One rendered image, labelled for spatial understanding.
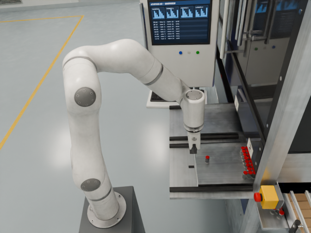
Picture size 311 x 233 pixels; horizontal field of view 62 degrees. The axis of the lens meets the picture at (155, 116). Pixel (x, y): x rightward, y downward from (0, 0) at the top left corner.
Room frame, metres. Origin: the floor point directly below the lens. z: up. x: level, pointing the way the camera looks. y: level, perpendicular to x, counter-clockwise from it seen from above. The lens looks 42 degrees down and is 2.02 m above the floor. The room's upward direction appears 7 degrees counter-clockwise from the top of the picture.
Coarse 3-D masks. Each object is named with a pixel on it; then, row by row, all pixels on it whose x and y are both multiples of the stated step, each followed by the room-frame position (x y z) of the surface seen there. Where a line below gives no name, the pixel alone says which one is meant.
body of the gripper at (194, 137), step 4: (188, 132) 0.73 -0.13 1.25; (192, 132) 0.72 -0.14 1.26; (196, 132) 0.72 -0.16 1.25; (188, 136) 0.73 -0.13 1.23; (192, 136) 0.71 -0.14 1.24; (196, 136) 0.71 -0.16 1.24; (188, 140) 0.72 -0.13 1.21; (192, 140) 0.71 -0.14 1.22; (196, 140) 0.71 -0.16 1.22; (192, 144) 0.71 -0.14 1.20; (196, 144) 0.70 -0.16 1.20
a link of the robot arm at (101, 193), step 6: (72, 162) 0.63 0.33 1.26; (108, 180) 0.65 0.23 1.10; (102, 186) 0.61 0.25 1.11; (108, 186) 0.63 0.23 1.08; (84, 192) 0.61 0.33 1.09; (90, 192) 0.60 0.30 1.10; (96, 192) 0.59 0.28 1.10; (102, 192) 0.60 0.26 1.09; (108, 192) 0.62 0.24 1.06; (90, 198) 0.59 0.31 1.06; (96, 198) 0.59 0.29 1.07; (102, 198) 0.59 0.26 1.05
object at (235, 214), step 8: (208, 88) 2.25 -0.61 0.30; (208, 96) 2.21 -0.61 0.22; (216, 96) 1.76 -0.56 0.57; (288, 192) 0.61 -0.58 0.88; (296, 192) 0.61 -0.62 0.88; (304, 192) 0.60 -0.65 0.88; (224, 200) 1.03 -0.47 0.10; (232, 200) 0.87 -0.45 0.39; (240, 200) 0.75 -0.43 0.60; (232, 208) 0.84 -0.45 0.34; (240, 208) 0.72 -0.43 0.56; (232, 216) 0.81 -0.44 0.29; (240, 216) 0.69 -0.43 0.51; (232, 224) 0.78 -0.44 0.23; (240, 224) 0.67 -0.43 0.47; (232, 232) 0.74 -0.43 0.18; (256, 232) 0.59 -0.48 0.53; (264, 232) 0.59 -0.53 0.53; (272, 232) 0.58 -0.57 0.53; (280, 232) 0.58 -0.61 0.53
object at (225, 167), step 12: (204, 144) 0.94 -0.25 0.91; (216, 144) 0.93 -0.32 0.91; (228, 144) 0.93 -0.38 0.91; (240, 144) 0.92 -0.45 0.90; (204, 156) 0.88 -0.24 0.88; (216, 156) 0.87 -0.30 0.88; (228, 156) 0.86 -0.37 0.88; (240, 156) 0.85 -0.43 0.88; (204, 168) 0.80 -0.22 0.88; (216, 168) 0.79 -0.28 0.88; (228, 168) 0.79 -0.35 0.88; (240, 168) 0.78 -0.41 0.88; (204, 180) 0.73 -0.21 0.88; (216, 180) 0.72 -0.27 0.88; (228, 180) 0.71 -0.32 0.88; (240, 180) 0.71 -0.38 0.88; (252, 180) 0.70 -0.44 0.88
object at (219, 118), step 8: (208, 104) 1.27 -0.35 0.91; (216, 104) 1.27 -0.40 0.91; (224, 104) 1.26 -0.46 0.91; (232, 104) 1.25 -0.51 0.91; (208, 112) 1.23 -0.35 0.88; (216, 112) 1.22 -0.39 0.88; (224, 112) 1.21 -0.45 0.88; (232, 112) 1.20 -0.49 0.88; (208, 120) 1.16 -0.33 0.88; (216, 120) 1.15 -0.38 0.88; (224, 120) 1.14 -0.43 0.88; (232, 120) 1.13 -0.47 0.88; (208, 128) 1.09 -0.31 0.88; (216, 128) 1.08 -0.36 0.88; (224, 128) 1.07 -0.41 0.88; (232, 128) 1.07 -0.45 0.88; (240, 128) 1.06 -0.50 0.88
